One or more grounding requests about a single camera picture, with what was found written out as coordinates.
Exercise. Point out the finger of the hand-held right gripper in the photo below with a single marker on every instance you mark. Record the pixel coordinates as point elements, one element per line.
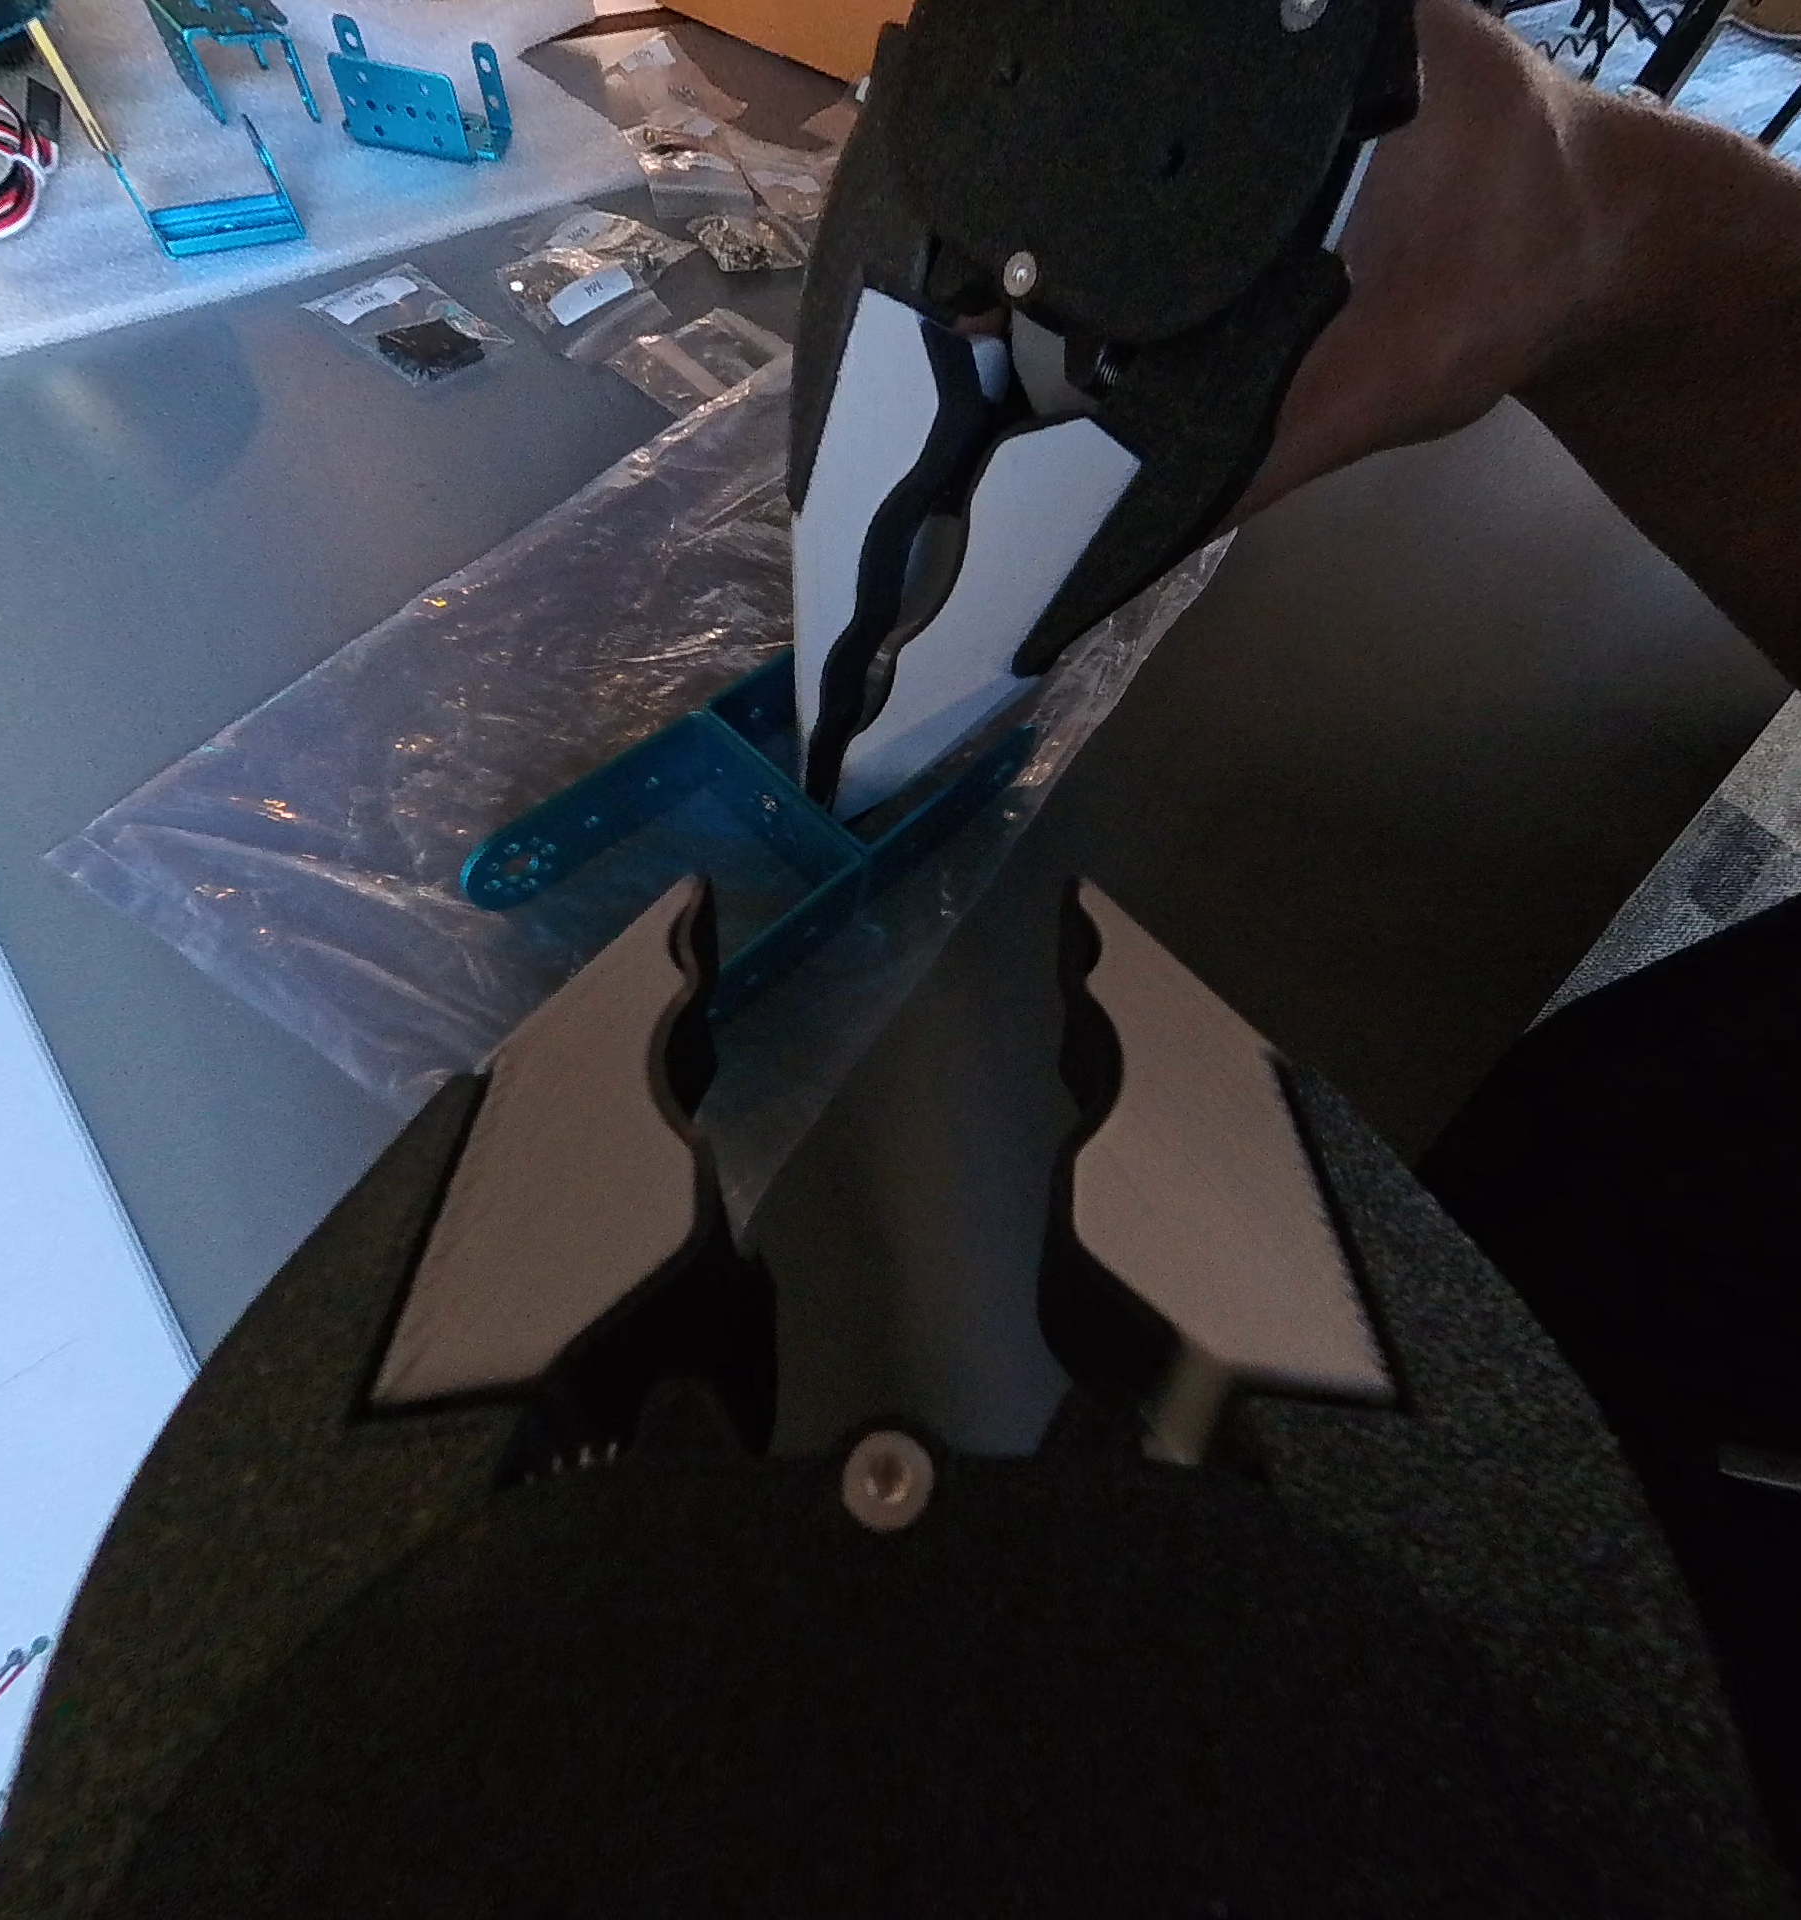
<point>1036,542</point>
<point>854,449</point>

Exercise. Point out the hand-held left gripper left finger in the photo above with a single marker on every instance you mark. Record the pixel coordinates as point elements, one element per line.
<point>571,1199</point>

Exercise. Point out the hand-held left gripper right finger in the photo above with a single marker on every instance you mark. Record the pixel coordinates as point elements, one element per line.
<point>1230,1216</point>

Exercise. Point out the large clear plastic bag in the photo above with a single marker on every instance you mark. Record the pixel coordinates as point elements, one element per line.
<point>391,752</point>

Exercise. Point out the round blue robot base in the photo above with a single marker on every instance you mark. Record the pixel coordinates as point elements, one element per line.
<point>1,137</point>

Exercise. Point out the person's right forearm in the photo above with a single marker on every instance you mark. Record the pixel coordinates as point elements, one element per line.
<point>1710,374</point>

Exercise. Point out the grey desk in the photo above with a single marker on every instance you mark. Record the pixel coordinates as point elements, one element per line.
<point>165,524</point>

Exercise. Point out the person's right hand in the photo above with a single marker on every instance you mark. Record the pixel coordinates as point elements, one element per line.
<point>1455,271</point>

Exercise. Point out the pile of small hardware bags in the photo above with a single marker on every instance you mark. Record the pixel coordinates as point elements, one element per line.
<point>602,285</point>

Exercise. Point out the orange and white cardboard box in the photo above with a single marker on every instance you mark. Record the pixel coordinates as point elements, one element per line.
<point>780,31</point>

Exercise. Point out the small bag of black screws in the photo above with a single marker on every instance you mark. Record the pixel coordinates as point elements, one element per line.
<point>421,345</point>

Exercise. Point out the white instruction manual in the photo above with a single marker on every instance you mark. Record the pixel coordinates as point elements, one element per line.
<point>31,1352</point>

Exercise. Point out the white foam sheet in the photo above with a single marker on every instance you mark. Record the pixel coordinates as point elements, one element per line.
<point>91,301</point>

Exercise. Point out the small blue U bracket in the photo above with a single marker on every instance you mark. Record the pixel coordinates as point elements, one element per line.
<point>225,219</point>

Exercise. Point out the teal claw-shaped bracket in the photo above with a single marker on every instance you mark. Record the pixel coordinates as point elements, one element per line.
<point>225,39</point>

